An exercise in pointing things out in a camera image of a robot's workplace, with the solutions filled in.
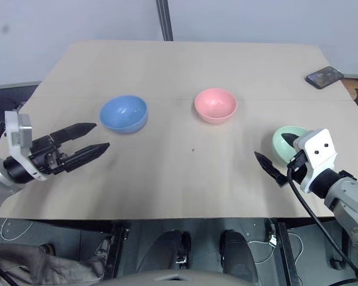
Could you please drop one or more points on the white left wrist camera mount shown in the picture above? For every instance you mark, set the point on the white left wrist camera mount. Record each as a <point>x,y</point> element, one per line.
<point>18,131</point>

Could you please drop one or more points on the brown cardboard piece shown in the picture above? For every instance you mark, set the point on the brown cardboard piece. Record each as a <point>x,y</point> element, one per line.
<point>350,87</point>

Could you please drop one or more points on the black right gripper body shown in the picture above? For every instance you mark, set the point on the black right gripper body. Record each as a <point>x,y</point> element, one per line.
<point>298,169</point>

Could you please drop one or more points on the dark furniture piece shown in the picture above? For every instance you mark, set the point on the dark furniture piece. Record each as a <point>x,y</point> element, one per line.
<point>6,96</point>

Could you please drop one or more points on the dark rounded shape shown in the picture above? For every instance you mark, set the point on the dark rounded shape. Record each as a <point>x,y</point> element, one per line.
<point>237,253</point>

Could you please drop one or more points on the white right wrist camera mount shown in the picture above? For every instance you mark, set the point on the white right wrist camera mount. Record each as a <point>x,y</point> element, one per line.
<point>319,155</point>

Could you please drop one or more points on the blue bowl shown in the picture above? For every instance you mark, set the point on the blue bowl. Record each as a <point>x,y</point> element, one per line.
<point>122,114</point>

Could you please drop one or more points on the grey cloth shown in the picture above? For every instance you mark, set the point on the grey cloth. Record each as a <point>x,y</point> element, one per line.
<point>47,265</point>

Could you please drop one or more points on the green bowl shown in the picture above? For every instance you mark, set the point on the green bowl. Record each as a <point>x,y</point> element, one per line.
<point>280,144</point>

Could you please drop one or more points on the black table frame leg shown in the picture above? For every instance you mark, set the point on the black table frame leg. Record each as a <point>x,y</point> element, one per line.
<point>285,253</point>
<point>116,247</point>

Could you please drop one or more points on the pink bowl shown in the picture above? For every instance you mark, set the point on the pink bowl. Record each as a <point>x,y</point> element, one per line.
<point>214,104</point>

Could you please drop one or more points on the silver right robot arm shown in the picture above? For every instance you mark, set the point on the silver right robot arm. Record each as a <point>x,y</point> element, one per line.
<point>350,202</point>

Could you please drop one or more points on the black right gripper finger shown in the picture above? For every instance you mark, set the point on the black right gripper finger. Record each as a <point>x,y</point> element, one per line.
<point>290,139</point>
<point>270,167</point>

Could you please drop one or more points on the dark metal profile post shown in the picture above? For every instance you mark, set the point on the dark metal profile post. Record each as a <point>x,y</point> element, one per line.
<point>164,21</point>

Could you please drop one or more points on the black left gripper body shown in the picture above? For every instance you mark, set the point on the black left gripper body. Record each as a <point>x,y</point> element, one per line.
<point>46,158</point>

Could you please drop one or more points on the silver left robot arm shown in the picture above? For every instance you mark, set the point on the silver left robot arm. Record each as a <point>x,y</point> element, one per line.
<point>16,171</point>

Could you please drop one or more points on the black smartphone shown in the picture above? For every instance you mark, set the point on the black smartphone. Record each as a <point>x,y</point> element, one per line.
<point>324,77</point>

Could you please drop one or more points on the grey robot torso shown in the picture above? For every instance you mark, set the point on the grey robot torso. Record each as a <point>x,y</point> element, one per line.
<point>194,278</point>

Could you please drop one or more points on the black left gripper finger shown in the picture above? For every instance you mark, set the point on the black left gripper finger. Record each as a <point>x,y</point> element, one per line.
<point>88,151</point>
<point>74,130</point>

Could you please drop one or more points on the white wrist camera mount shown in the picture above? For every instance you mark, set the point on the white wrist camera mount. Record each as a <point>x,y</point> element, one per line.
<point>18,131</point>
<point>319,155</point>

